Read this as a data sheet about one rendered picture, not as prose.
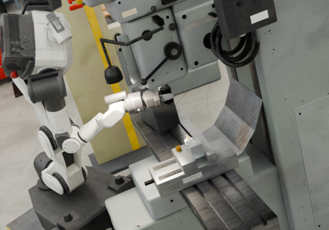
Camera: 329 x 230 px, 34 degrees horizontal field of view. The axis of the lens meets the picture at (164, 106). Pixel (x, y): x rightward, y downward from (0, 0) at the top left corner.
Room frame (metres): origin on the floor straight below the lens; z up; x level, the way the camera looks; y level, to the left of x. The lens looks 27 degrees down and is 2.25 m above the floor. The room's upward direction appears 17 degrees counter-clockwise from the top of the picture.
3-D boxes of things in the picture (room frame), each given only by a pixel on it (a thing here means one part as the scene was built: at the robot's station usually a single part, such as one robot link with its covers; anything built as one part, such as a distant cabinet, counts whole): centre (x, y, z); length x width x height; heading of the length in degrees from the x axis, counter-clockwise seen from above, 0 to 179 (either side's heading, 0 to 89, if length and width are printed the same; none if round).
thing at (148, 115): (2.44, 0.04, 1.05); 0.22 x 0.12 x 0.20; 20
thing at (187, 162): (1.90, -0.02, 1.04); 0.15 x 0.06 x 0.04; 9
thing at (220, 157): (1.90, -0.04, 1.01); 0.35 x 0.15 x 0.11; 99
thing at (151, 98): (2.15, 0.07, 1.23); 0.13 x 0.12 x 0.10; 176
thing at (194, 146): (1.91, -0.07, 1.07); 0.06 x 0.05 x 0.06; 9
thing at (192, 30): (2.18, -0.22, 1.47); 0.24 x 0.19 x 0.26; 11
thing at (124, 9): (2.15, -0.07, 1.68); 0.34 x 0.24 x 0.10; 101
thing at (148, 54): (2.15, -0.03, 1.47); 0.21 x 0.19 x 0.32; 11
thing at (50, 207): (2.64, 0.64, 0.59); 0.64 x 0.52 x 0.33; 34
